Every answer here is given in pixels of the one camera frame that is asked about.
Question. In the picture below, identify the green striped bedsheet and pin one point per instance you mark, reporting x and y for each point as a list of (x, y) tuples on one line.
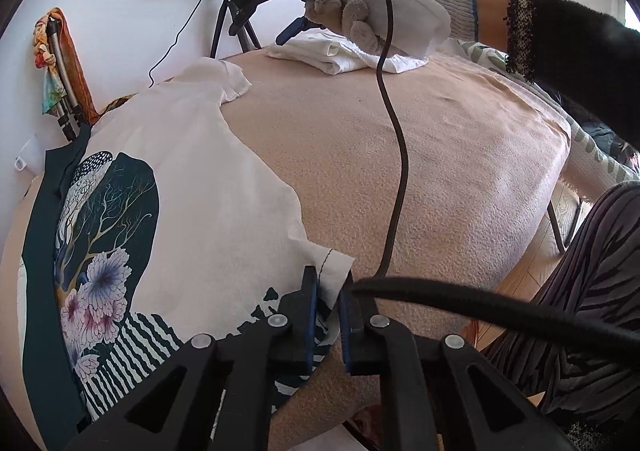
[(600, 166)]

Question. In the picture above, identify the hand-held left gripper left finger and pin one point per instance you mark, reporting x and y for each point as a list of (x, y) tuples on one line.
[(312, 313)]

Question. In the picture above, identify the black metal table leg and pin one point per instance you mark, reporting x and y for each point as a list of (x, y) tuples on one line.
[(556, 228)]

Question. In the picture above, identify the person's right forearm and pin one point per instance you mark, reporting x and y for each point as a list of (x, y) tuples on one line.
[(565, 41)]

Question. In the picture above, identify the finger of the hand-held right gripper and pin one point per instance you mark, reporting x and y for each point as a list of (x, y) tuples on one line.
[(242, 18), (289, 32)]

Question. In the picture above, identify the person's right hand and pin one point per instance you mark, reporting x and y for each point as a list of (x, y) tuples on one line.
[(390, 1)]

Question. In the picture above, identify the black mini tripod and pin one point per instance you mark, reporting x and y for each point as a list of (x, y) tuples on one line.
[(223, 11)]

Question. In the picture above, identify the grey folded tripod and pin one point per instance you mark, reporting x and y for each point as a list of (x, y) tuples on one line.
[(65, 96)]

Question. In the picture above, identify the person's striped pants leg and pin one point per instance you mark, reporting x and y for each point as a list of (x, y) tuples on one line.
[(590, 281)]

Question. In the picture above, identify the white dark green printed shirt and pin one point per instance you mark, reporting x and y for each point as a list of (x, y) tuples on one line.
[(200, 181)]

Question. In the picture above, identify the white cup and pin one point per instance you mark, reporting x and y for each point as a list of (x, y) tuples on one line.
[(27, 157)]

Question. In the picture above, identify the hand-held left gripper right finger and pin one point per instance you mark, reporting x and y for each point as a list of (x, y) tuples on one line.
[(346, 331)]

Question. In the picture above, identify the orange patterned scarf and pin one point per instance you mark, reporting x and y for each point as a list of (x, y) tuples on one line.
[(75, 61)]

